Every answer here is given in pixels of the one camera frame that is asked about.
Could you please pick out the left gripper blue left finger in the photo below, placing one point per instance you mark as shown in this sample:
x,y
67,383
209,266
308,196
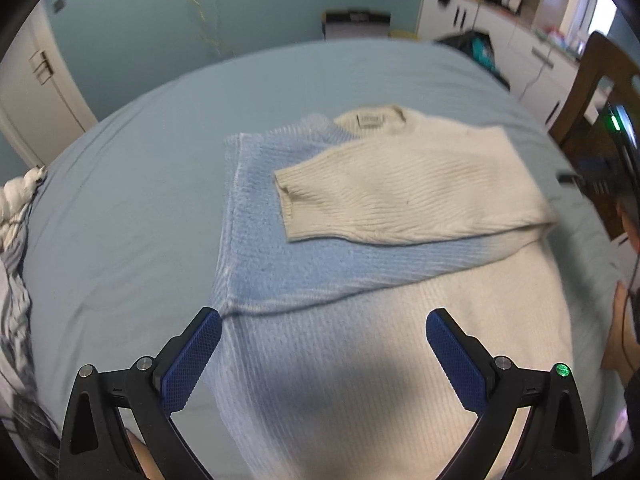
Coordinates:
x,y
180,363

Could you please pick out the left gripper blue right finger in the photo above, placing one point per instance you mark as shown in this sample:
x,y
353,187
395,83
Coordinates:
x,y
465,361

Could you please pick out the white and blue knit sweater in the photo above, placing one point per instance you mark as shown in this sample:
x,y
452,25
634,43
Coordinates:
x,y
336,245

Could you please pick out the teal bed sheet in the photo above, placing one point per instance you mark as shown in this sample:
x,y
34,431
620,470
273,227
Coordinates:
x,y
124,236

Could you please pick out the grey patterned blanket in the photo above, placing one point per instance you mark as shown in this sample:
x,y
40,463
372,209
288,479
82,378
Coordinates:
x,y
36,432

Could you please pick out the white braided pillow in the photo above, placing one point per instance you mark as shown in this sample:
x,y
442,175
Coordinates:
x,y
16,196

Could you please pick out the brown wooden chair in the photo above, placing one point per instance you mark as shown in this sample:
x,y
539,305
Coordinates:
x,y
598,131

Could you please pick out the white door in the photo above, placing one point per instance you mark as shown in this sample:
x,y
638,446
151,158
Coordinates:
x,y
42,109

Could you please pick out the black plastic bag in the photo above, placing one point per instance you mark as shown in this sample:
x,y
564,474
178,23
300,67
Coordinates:
x,y
477,46

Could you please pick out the white cabinet with black handles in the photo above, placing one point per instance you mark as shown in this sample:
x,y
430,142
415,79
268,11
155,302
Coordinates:
x,y
540,75

